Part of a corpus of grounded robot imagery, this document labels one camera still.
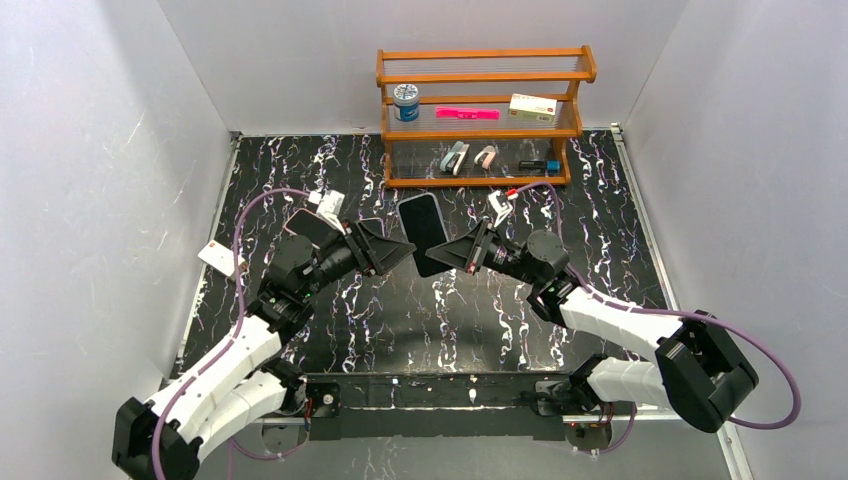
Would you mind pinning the pink white stapler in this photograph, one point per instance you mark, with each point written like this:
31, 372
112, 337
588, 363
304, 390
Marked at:
485, 157

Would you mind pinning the pink plastic ruler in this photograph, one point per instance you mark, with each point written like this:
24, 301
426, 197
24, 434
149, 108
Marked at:
466, 113

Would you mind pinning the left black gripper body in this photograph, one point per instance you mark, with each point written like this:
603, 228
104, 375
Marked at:
365, 246

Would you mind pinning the orange wooden shelf rack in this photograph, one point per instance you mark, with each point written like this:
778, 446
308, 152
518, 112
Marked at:
480, 79

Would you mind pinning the right black motor mount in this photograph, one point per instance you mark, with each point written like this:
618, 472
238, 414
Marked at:
587, 421

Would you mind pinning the black motor mount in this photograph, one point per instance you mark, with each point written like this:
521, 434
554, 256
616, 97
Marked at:
587, 421
323, 399

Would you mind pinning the white box with red label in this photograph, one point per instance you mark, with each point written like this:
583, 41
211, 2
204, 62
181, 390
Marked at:
220, 258

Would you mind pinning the white cardboard box on shelf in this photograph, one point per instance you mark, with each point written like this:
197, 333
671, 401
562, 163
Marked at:
527, 107

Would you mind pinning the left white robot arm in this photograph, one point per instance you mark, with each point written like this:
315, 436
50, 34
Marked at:
242, 378

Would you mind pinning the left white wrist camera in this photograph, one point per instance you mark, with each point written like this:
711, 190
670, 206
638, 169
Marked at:
328, 206

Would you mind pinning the dark phone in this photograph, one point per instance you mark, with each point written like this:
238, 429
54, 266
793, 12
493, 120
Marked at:
422, 224

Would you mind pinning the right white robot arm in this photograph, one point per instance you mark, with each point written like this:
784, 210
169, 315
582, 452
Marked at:
685, 362

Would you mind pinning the blue grey stapler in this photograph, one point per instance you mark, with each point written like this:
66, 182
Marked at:
453, 160

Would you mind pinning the black blue small device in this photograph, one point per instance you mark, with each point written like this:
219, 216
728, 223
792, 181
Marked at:
547, 166

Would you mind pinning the left black motor mount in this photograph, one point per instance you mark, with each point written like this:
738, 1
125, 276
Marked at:
323, 399

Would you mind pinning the blue white round jar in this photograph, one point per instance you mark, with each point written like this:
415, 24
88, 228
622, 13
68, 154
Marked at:
406, 102

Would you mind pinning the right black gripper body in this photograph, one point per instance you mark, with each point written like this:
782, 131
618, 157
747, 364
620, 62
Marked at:
478, 246

